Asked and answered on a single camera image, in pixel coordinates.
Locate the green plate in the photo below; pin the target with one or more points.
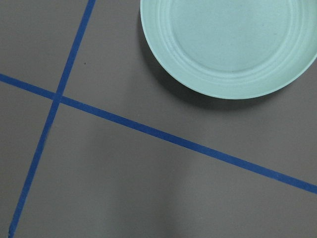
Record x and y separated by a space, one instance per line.
232 49

